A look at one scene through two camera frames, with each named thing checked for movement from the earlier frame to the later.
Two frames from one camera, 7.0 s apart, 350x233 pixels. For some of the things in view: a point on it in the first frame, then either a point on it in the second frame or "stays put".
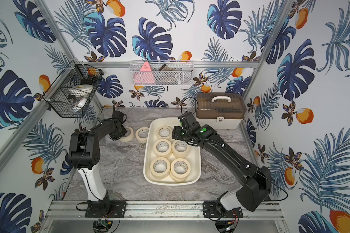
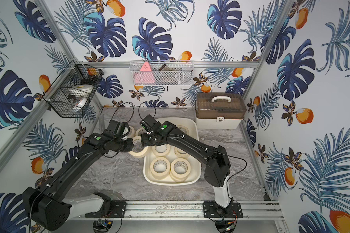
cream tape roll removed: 142,134 stays put
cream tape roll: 128,136 stays put
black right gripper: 176,130 to 144,141
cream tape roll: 180,148 stays put
